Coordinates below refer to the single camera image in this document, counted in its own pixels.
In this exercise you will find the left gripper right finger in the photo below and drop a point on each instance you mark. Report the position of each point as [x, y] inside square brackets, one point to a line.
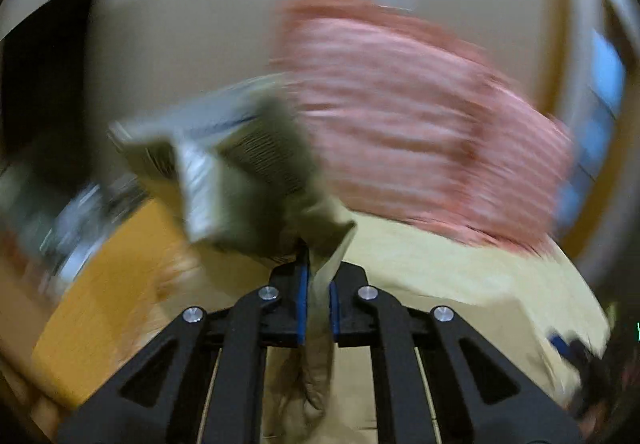
[434, 378]

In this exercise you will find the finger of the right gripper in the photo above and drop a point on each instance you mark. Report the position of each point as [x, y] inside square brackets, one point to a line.
[562, 347]

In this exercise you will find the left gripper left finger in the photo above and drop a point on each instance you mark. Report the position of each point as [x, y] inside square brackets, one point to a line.
[201, 378]

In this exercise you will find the khaki beige pants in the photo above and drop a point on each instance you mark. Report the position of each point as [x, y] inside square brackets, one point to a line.
[308, 344]

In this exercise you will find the yellow paisley bed sheet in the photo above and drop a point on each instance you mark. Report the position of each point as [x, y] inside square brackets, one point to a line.
[117, 303]

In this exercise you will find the right polka dot pillow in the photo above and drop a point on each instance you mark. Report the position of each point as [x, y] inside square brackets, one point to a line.
[519, 161]

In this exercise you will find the polka dot pillow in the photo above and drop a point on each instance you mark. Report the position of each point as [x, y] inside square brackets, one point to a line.
[393, 106]
[519, 161]

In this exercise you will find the left polka dot pillow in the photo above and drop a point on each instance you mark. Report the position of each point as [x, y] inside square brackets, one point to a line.
[393, 106]

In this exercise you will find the glass top side table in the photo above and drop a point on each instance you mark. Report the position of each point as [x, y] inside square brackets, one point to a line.
[50, 236]

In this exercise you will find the window with wooden frame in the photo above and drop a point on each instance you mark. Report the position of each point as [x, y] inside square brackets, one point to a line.
[588, 76]

